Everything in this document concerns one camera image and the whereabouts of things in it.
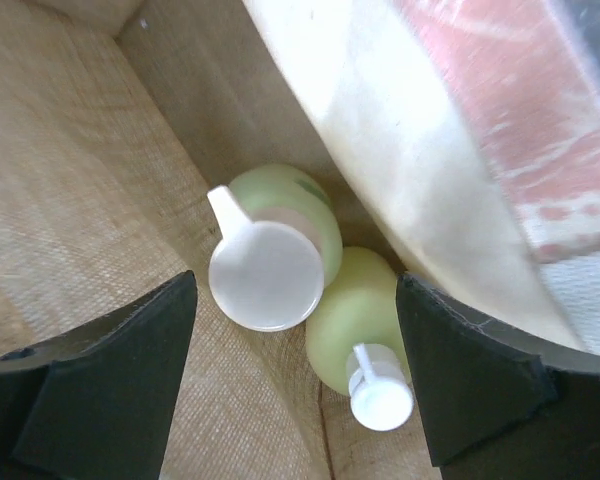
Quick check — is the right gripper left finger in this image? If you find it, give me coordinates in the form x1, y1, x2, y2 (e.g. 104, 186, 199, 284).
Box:
0, 271, 198, 479

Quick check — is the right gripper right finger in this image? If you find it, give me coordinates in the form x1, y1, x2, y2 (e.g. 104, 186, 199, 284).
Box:
396, 274, 600, 479

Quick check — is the yellow-green bottle white pump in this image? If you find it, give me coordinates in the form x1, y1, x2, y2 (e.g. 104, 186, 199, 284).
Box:
305, 246, 415, 432

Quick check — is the green bottle beige pump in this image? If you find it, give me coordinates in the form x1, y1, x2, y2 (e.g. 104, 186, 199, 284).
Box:
207, 164, 343, 332

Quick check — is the brown canvas tote bag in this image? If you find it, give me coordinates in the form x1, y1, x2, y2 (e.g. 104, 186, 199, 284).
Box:
0, 0, 600, 480

